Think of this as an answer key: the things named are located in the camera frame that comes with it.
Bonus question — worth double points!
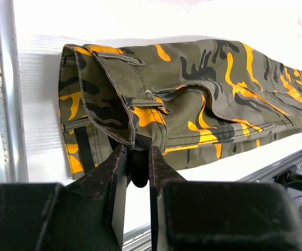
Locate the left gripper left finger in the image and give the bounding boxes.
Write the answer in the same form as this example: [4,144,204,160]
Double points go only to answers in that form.
[61,145,127,250]

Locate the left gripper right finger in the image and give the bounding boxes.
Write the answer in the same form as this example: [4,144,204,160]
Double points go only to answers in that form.
[149,147,193,250]

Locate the camouflage trousers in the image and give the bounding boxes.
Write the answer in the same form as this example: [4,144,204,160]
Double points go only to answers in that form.
[58,39,302,180]

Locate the aluminium mounting rail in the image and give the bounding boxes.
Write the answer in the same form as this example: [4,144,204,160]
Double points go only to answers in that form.
[122,152,302,250]

